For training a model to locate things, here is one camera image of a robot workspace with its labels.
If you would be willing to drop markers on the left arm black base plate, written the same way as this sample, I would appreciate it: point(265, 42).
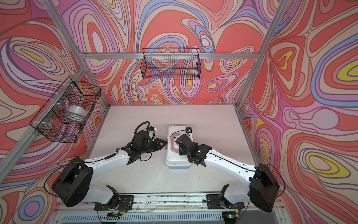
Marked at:
point(117, 203)

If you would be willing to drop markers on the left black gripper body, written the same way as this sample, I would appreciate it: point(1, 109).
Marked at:
point(151, 146)

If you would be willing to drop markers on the black wire basket back wall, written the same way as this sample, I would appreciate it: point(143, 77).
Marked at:
point(171, 63)

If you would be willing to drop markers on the black wire basket left wall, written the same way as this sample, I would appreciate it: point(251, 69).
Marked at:
point(58, 125)

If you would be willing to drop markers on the white blue plastic tool box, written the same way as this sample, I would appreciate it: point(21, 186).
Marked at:
point(174, 159)

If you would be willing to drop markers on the grey duct tape roll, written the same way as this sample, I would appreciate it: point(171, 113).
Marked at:
point(77, 110)

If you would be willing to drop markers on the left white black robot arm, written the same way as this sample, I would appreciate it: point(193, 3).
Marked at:
point(73, 185)

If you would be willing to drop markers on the aluminium mounting rail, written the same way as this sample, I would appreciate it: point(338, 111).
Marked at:
point(162, 202)

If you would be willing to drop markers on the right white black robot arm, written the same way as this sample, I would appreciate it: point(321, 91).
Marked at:
point(258, 184)

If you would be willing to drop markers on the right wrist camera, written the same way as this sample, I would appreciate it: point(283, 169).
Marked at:
point(188, 130)

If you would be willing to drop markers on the black wire basket wall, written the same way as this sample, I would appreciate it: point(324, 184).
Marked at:
point(58, 125)
point(171, 63)

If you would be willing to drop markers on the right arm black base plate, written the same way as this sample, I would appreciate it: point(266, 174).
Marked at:
point(214, 201)

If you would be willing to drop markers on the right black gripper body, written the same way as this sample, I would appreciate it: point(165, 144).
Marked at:
point(182, 153)

